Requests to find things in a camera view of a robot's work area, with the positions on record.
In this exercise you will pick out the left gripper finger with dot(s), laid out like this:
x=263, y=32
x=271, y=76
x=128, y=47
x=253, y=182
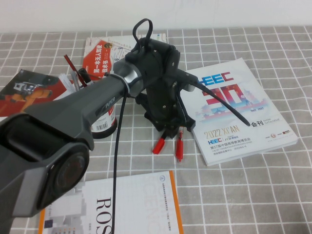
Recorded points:
x=164, y=133
x=174, y=132

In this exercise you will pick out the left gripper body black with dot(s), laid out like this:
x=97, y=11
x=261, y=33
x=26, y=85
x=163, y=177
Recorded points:
x=162, y=104

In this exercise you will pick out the red cap black marker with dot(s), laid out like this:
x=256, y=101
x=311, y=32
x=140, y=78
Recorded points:
x=159, y=144

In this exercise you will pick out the left robot arm dark grey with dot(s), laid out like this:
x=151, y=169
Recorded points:
x=61, y=114

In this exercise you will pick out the red retractable gel pen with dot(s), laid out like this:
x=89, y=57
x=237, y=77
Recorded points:
x=180, y=146

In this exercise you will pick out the black mesh pen holder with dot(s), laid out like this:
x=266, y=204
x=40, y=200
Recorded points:
x=104, y=131

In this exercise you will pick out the thin dark red pen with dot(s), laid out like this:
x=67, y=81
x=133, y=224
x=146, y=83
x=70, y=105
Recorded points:
x=70, y=65

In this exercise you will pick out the white marker black cap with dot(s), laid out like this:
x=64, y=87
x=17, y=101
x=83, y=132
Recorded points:
x=105, y=75

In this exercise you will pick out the white HEEC show catalogue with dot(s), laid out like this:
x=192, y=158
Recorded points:
x=243, y=146

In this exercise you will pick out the white ROS book orange border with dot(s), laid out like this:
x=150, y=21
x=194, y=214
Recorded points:
x=136, y=202

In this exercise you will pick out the orange map cover book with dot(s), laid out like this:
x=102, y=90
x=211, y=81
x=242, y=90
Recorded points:
x=97, y=56

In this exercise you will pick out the grey white-grid tablecloth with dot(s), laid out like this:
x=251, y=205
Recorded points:
x=243, y=195

